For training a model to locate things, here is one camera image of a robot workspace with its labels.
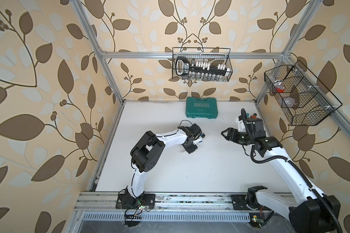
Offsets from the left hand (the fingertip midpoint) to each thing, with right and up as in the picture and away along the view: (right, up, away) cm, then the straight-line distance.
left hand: (189, 145), depth 93 cm
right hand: (+19, +9, -13) cm, 25 cm away
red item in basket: (+50, +34, -12) cm, 62 cm away
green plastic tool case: (+11, +26, +18) cm, 33 cm away
